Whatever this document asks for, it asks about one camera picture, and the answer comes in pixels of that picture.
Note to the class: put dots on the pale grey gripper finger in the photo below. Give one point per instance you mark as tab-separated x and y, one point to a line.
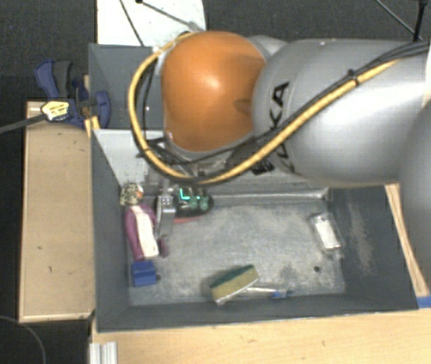
166	222

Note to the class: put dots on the purple and white toy figure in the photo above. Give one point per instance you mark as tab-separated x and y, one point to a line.
143	230

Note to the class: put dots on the blue block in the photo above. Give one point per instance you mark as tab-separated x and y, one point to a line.
144	273

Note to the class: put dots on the grey metal bin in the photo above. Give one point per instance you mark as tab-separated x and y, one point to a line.
261	237

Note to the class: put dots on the yellow and green sponge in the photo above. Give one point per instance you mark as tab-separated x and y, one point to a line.
232	282

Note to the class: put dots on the pale wood board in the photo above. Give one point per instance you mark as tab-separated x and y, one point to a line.
58	211

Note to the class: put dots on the white and blue pen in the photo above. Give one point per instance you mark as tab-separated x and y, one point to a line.
266	290

